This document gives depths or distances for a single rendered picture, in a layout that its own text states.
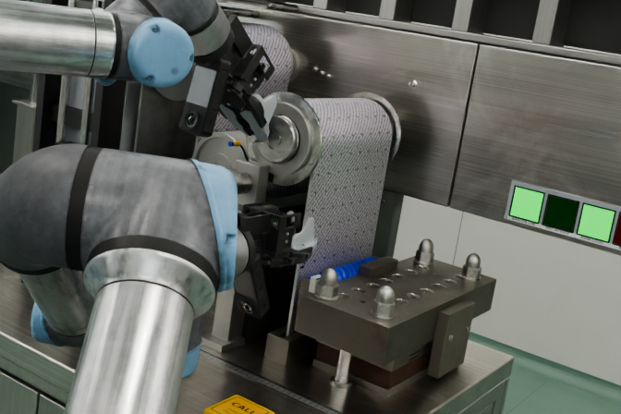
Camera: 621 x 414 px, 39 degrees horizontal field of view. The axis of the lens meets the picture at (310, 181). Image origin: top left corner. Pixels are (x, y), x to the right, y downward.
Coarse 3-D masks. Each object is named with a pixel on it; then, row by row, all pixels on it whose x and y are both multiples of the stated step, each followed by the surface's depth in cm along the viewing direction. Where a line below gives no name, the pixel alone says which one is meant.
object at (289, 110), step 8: (280, 104) 136; (288, 104) 135; (280, 112) 136; (288, 112) 135; (296, 112) 134; (296, 120) 134; (304, 120) 133; (304, 128) 133; (304, 136) 134; (256, 144) 139; (304, 144) 134; (256, 152) 139; (304, 152) 134; (264, 160) 138; (296, 160) 135; (304, 160) 134; (272, 168) 138; (280, 168) 137; (288, 168) 136; (296, 168) 135
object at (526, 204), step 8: (520, 192) 149; (528, 192) 148; (536, 192) 147; (520, 200) 149; (528, 200) 148; (536, 200) 148; (512, 208) 150; (520, 208) 149; (528, 208) 148; (536, 208) 148; (520, 216) 149; (528, 216) 149; (536, 216) 148
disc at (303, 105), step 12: (276, 96) 137; (288, 96) 135; (300, 108) 134; (312, 108) 134; (312, 120) 133; (312, 132) 134; (312, 144) 134; (252, 156) 140; (312, 156) 134; (300, 168) 135; (312, 168) 134; (276, 180) 138; (288, 180) 137; (300, 180) 136
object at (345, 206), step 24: (384, 168) 154; (312, 192) 136; (336, 192) 142; (360, 192) 149; (312, 216) 138; (336, 216) 144; (360, 216) 151; (336, 240) 146; (360, 240) 153; (312, 264) 141; (336, 264) 148
